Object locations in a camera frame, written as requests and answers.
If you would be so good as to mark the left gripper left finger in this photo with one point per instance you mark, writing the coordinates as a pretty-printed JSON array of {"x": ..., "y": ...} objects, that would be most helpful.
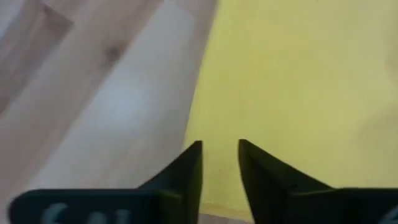
[{"x": 124, "y": 208}]

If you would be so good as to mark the yellow microfiber towel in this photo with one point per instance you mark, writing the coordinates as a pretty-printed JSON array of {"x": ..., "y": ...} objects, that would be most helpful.
[{"x": 295, "y": 93}]

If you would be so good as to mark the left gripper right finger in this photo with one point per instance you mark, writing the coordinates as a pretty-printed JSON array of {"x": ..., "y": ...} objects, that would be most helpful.
[{"x": 311, "y": 208}]

